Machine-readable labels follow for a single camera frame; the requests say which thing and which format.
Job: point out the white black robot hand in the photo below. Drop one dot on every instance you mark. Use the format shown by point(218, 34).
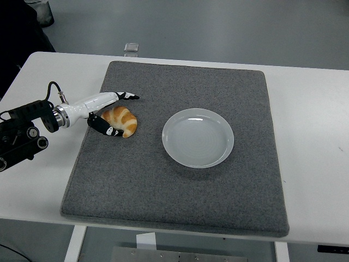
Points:
point(92, 102)

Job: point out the golden croissant bread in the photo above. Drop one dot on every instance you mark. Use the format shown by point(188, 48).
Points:
point(122, 117)

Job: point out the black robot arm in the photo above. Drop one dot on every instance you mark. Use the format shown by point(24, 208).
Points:
point(27, 112)

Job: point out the round pale grey plate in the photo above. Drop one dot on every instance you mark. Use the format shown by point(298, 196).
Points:
point(196, 139)

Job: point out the grey metal plate with screws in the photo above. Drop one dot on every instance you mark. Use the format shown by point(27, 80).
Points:
point(163, 256)

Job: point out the small metal floor box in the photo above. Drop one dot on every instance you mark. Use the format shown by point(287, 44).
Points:
point(131, 47)

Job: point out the black bulky object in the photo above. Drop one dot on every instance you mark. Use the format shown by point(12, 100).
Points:
point(16, 41)

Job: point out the grey mesh waste bin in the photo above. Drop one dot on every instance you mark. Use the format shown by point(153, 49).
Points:
point(43, 13)

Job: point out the grey felt table mat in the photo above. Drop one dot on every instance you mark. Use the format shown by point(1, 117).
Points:
point(163, 196)

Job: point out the white table leg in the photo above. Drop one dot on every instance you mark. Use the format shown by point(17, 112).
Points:
point(282, 252)
point(75, 245)

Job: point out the black table control panel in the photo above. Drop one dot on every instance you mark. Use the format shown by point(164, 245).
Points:
point(332, 249)

